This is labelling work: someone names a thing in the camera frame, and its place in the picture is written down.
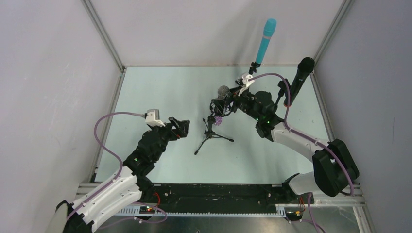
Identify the light blue microphone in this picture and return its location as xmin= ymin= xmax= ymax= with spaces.
xmin=255 ymin=18 xmax=277 ymax=65

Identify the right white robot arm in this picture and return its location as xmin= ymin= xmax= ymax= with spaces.
xmin=209 ymin=86 xmax=360 ymax=197

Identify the purple glitter microphone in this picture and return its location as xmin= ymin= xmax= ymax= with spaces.
xmin=214 ymin=85 xmax=229 ymax=126

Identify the clip tripod mic stand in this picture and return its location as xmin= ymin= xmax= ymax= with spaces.
xmin=235 ymin=62 xmax=261 ymax=85

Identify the black microphone orange tip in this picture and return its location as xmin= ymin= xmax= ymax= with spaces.
xmin=288 ymin=57 xmax=315 ymax=107

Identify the slotted cable duct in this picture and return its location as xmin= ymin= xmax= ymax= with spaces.
xmin=114 ymin=205 xmax=286 ymax=218

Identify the shock mount tripod stand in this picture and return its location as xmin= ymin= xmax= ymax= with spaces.
xmin=194 ymin=103 xmax=234 ymax=155

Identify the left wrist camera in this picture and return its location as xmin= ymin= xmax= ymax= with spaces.
xmin=145 ymin=109 xmax=165 ymax=127

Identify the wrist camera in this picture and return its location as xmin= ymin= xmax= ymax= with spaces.
xmin=145 ymin=109 xmax=165 ymax=127
xmin=237 ymin=73 xmax=254 ymax=96

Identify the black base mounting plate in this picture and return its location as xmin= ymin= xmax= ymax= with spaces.
xmin=139 ymin=183 xmax=314 ymax=213

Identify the round base mic stand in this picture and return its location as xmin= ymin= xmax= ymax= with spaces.
xmin=275 ymin=79 xmax=290 ymax=107

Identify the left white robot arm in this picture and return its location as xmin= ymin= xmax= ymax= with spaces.
xmin=46 ymin=114 xmax=190 ymax=233

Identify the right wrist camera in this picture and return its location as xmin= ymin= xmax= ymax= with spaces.
xmin=237 ymin=73 xmax=254 ymax=96

